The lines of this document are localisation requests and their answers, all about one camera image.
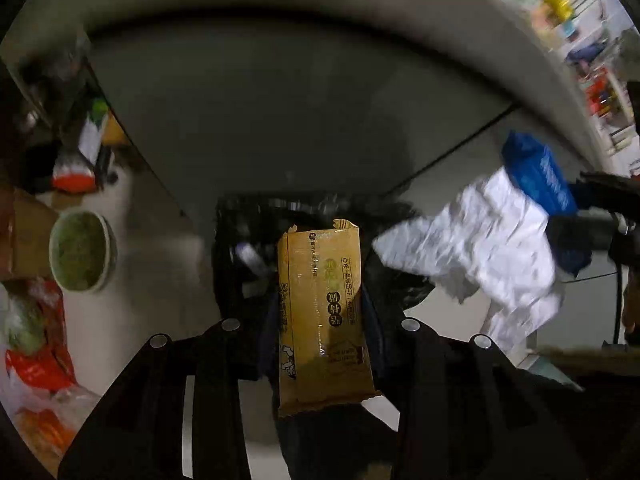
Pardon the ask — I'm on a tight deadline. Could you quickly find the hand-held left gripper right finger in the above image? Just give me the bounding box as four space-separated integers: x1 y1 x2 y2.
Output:
361 285 587 480

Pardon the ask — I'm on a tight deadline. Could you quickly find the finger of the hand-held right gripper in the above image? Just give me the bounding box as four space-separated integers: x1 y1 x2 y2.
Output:
545 214 632 277
574 171 640 208

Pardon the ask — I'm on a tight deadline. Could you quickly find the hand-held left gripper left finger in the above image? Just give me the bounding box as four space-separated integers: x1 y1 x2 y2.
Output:
57 317 282 480

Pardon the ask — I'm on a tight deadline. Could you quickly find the blue snack packet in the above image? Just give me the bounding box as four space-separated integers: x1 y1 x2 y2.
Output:
501 130 579 217

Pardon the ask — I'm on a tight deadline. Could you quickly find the white paper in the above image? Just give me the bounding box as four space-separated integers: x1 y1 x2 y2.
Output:
372 167 566 356

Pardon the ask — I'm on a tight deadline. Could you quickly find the tan biscuit packet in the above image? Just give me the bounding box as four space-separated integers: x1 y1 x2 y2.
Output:
277 218 382 417

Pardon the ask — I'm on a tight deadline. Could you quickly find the black trash bag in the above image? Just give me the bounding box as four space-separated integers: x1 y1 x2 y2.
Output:
212 192 437 480

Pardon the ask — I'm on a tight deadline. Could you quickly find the person's right forearm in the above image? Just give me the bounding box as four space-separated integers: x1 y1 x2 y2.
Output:
621 265 640 347

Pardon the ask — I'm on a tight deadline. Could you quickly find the green bowl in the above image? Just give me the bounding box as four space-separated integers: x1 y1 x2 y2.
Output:
48 209 119 294

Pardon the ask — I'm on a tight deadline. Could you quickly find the red plastic bag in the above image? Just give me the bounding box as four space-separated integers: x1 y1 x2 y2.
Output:
0 280 102 461

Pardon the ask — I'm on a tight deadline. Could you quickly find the yellow bottle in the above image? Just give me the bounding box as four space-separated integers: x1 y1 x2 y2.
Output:
542 0 574 22

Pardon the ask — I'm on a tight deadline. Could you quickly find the cardboard box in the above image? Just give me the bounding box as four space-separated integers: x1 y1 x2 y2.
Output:
0 187 59 281

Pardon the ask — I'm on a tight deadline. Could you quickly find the red and white packet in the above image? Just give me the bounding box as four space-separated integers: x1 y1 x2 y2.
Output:
52 99 117 194

